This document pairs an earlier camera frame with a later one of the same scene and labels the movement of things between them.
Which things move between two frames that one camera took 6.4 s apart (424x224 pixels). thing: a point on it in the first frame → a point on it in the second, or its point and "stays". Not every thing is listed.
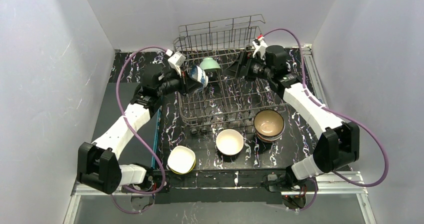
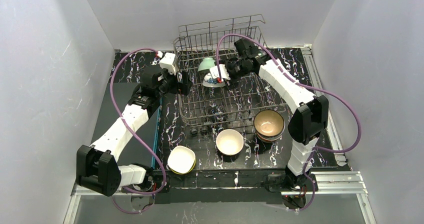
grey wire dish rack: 216,45 stays
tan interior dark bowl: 268,123 stays
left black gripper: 185,83 stays
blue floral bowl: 196,72 → 208,81
